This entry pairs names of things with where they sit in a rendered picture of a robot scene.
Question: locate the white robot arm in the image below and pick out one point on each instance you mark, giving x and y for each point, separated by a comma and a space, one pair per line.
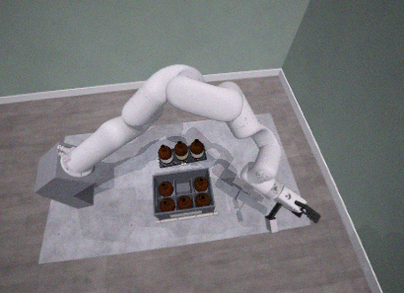
193, 96

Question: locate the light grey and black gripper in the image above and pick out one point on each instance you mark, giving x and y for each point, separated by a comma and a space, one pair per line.
292, 202

